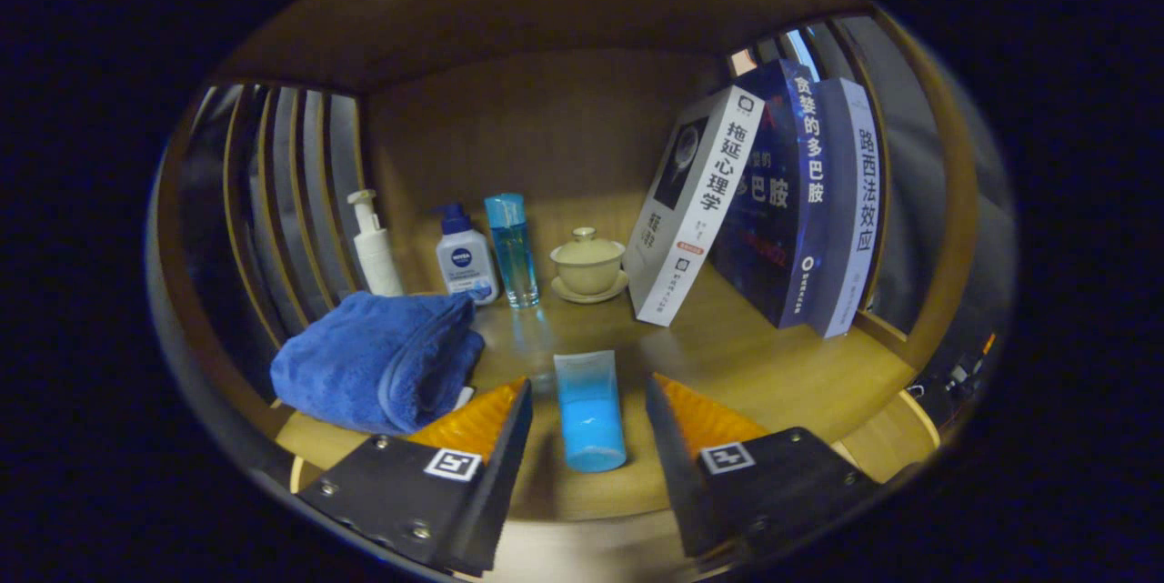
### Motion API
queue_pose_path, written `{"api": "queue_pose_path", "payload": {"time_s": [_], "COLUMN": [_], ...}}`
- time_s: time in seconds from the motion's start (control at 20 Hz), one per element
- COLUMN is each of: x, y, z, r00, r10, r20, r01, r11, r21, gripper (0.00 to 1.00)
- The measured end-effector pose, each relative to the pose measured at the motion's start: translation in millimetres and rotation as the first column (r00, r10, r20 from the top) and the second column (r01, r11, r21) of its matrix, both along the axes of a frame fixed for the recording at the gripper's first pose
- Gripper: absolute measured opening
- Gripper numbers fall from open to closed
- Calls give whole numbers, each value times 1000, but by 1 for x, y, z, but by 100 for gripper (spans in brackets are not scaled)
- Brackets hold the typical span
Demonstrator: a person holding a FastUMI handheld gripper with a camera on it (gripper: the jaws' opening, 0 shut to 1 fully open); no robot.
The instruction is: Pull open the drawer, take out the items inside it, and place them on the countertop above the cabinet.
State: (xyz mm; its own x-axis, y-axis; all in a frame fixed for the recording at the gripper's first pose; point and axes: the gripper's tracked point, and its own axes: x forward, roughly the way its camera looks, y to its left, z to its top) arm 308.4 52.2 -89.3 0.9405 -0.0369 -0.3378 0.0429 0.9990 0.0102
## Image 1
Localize white bottle with blue cap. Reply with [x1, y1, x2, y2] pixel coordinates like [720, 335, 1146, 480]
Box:
[435, 204, 500, 307]

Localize wooden cabinet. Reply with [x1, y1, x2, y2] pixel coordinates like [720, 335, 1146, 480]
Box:
[150, 0, 983, 529]

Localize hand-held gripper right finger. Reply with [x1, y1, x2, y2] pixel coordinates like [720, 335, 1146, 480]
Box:
[646, 373, 881, 559]

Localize wooden countertop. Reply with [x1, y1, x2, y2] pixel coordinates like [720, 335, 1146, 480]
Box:
[273, 265, 918, 520]

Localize clear blue bottle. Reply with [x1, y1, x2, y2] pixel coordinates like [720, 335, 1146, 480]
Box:
[484, 193, 540, 309]

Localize dark blue book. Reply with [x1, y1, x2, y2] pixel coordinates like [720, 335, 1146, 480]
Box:
[709, 58, 830, 329]

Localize blue folded towel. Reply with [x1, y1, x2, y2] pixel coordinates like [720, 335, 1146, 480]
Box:
[270, 291, 486, 436]

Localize beige saucer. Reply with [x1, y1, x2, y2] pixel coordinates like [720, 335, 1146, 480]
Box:
[550, 271, 630, 305]

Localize light purple book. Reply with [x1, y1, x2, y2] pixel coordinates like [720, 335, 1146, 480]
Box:
[808, 77, 881, 339]

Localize black equipment with orange tip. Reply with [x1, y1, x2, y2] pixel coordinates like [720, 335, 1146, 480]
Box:
[909, 333, 1001, 402]

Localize white pump bottle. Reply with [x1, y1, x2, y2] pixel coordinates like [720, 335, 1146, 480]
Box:
[346, 190, 405, 297]

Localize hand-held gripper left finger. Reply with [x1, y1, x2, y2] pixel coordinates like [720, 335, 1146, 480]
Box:
[296, 378, 534, 578]

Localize white book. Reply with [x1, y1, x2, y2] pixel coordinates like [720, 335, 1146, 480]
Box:
[623, 85, 766, 327]

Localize beige lidded teacup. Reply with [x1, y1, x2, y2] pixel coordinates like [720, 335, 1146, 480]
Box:
[550, 227, 627, 297]

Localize blue squeeze tube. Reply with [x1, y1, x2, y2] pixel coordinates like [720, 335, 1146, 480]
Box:
[554, 350, 627, 473]

